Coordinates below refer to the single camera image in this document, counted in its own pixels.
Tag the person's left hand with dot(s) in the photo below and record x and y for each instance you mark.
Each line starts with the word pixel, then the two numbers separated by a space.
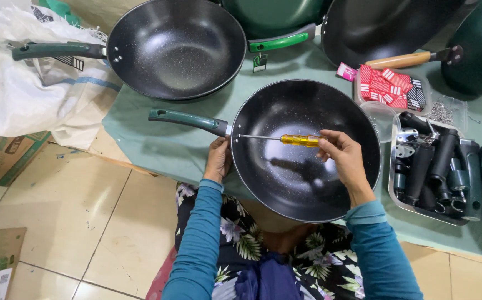
pixel 218 160

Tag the person's right hand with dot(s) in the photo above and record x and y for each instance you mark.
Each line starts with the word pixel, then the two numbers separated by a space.
pixel 347 164

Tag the person's left fingers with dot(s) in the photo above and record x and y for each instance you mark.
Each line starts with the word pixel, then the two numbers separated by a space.
pixel 222 142

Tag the green tablecloth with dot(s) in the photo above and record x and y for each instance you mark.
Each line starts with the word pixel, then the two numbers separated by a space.
pixel 170 146

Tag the hanging paper tag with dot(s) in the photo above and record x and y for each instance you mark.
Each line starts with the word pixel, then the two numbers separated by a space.
pixel 260 61

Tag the person's floral garment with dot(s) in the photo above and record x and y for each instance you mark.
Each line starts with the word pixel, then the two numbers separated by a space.
pixel 241 233

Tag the pink label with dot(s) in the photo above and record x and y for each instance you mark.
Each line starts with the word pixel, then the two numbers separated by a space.
pixel 346 71

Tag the dark blue cloth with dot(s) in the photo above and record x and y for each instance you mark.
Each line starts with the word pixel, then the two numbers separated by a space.
pixel 268 279

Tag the pink cushion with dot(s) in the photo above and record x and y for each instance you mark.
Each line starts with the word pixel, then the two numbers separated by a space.
pixel 160 279

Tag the pile of red labels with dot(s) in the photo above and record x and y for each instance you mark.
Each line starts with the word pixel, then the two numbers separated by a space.
pixel 384 87

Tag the large black wok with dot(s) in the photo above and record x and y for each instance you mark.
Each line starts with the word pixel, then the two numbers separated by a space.
pixel 374 29

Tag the white woven sack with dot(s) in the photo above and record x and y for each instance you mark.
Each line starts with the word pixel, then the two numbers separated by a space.
pixel 28 91

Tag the clear plastic container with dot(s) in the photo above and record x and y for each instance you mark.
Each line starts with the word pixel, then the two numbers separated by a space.
pixel 426 106

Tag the green plastic bag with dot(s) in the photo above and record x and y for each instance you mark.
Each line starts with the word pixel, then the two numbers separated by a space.
pixel 62 9

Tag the printed cardboard box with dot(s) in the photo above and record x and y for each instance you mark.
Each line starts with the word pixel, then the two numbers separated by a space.
pixel 3 156

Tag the metal tray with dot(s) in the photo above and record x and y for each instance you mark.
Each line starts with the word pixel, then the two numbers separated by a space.
pixel 432 216

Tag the plastic bag of screws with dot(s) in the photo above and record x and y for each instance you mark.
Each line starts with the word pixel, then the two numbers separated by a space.
pixel 445 110

